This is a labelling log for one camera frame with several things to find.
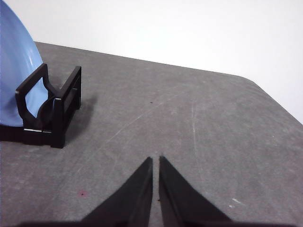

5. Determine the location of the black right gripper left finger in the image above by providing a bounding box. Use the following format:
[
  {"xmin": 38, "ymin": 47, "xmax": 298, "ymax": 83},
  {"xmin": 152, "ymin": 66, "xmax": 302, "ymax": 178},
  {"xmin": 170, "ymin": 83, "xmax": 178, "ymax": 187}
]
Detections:
[{"xmin": 79, "ymin": 156, "xmax": 154, "ymax": 227}]

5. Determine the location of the blue plate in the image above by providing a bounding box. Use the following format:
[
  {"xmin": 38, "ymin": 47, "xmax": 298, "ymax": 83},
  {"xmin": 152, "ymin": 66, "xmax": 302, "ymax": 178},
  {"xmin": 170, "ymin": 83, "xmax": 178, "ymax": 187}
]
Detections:
[{"xmin": 0, "ymin": 0, "xmax": 52, "ymax": 127}]

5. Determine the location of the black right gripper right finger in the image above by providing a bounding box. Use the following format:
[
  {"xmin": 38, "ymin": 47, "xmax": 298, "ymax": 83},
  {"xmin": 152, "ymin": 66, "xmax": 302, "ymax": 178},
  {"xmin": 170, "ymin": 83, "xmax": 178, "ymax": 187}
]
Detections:
[{"xmin": 158, "ymin": 155, "xmax": 239, "ymax": 227}]

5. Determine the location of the black plate rack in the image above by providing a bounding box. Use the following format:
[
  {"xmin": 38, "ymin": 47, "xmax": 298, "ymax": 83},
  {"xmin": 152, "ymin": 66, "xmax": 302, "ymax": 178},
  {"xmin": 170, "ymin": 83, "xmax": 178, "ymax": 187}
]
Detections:
[{"xmin": 0, "ymin": 63, "xmax": 82, "ymax": 149}]

